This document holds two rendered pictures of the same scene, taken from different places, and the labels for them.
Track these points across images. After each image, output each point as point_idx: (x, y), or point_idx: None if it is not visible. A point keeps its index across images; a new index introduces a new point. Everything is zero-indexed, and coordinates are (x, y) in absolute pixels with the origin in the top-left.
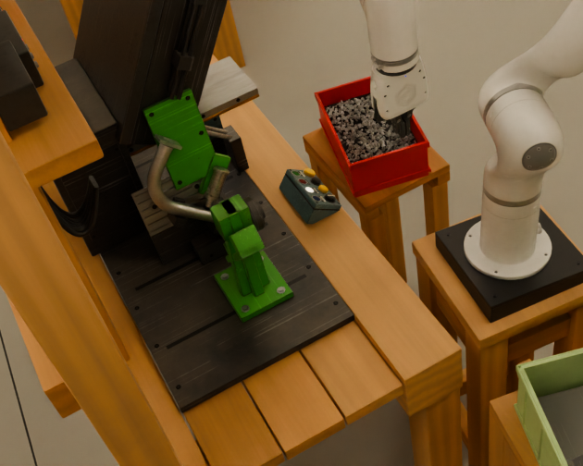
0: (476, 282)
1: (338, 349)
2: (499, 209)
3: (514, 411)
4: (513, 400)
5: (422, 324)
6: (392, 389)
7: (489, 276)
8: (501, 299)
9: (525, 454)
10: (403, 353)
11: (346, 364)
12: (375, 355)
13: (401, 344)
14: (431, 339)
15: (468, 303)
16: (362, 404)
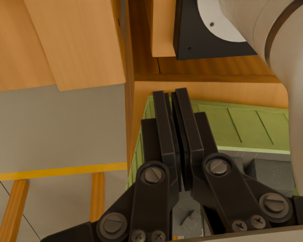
0: (183, 23)
1: None
2: (262, 57)
3: (147, 95)
4: (151, 87)
5: (100, 43)
6: (47, 85)
7: (201, 21)
8: (192, 55)
9: (135, 120)
10: (67, 67)
11: (2, 43)
12: (38, 46)
13: (68, 56)
14: (102, 64)
15: (167, 13)
16: (13, 87)
